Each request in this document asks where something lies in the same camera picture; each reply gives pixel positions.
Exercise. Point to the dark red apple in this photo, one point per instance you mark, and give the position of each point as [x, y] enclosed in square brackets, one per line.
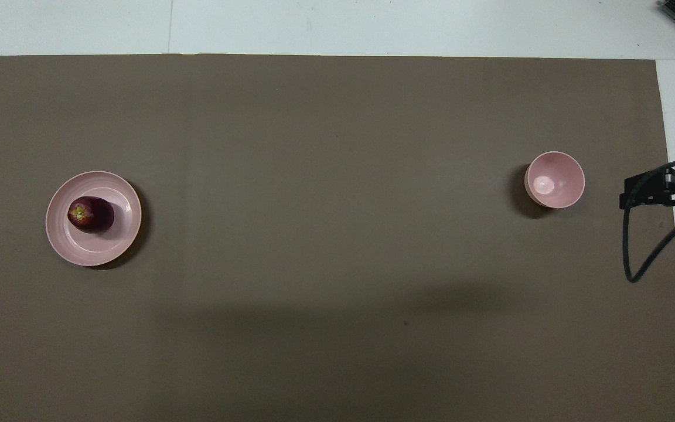
[92, 214]

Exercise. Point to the pink bowl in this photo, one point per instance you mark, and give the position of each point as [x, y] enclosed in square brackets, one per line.
[555, 179]

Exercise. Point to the pink plate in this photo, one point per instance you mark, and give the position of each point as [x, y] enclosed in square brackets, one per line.
[115, 234]

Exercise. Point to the brown table mat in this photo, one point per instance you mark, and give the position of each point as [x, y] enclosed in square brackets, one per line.
[337, 176]

